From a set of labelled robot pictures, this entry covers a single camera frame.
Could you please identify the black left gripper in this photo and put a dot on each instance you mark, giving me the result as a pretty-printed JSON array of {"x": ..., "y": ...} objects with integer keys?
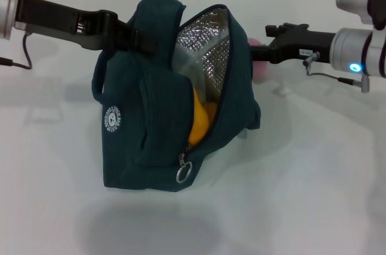
[{"x": 54, "y": 20}]

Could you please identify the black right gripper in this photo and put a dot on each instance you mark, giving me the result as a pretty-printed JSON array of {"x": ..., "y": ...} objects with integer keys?
[{"x": 301, "y": 47}]

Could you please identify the pink peach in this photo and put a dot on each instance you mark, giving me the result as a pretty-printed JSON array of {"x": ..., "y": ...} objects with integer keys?
[{"x": 260, "y": 71}]

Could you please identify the clear container with blue rim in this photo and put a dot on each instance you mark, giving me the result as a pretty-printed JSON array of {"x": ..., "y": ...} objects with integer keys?
[{"x": 188, "y": 65}]

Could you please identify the yellow banana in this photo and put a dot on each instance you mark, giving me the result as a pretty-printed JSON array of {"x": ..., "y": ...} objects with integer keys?
[{"x": 200, "y": 119}]

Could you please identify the dark teal insulated lunch bag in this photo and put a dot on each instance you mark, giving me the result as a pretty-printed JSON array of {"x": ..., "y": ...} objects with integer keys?
[{"x": 150, "y": 146}]

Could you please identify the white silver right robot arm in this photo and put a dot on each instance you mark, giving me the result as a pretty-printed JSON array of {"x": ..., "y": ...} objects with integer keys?
[{"x": 346, "y": 50}]

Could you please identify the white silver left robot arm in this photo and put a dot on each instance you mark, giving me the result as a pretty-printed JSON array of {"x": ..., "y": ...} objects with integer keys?
[{"x": 6, "y": 1}]

